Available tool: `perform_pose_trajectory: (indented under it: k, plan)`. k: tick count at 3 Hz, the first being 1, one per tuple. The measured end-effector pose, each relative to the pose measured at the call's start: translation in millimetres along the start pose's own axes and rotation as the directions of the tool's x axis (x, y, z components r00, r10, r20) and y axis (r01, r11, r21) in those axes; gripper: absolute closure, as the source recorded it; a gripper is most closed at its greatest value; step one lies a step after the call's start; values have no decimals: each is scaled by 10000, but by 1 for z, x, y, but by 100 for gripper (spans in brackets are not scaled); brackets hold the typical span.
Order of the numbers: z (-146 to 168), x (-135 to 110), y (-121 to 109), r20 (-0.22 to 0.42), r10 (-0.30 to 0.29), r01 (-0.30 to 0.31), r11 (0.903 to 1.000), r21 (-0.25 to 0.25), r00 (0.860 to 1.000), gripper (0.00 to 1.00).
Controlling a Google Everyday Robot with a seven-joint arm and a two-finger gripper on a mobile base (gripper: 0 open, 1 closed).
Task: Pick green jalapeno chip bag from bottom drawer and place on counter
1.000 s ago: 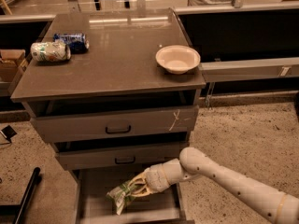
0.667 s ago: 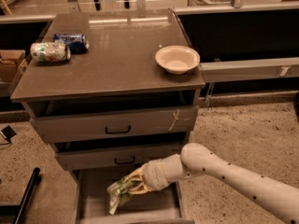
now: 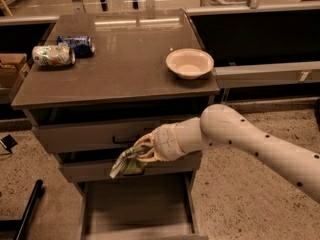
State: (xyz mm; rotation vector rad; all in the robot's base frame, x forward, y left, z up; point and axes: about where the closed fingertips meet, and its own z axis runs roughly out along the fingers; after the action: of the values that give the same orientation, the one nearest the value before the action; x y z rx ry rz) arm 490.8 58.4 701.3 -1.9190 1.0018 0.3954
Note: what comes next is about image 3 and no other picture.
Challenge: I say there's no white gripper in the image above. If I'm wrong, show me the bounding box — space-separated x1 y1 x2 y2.
134 117 204 163

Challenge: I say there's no grey middle drawer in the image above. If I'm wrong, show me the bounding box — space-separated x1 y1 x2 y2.
58 149 202 183

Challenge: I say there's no small black floor object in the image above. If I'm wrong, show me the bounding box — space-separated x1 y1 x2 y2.
0 135 17 155

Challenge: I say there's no grey open bottom drawer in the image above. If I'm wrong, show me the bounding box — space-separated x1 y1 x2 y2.
80 172 208 240

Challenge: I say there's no white bowl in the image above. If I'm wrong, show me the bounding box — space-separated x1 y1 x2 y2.
166 48 214 80

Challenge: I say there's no cardboard box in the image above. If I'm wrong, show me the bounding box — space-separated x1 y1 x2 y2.
0 53 30 88

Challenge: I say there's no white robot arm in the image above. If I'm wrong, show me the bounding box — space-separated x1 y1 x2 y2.
137 104 320 202

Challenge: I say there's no grey top drawer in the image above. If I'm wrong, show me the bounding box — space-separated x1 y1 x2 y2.
32 114 193 153

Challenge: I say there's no black bar on floor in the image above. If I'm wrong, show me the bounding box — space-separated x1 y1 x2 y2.
0 179 44 240

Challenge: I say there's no blue soda can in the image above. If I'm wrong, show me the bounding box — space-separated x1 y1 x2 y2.
56 35 95 57

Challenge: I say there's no grey drawer cabinet with counter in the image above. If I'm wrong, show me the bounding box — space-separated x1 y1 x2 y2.
12 11 219 240

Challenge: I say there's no grey horizontal rail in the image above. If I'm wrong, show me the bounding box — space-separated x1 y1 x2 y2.
213 61 320 88

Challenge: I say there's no green jalapeno chip bag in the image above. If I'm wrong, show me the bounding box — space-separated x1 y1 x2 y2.
110 145 151 178

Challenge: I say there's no green white crushed can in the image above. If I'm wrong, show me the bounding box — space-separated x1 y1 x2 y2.
32 44 75 66

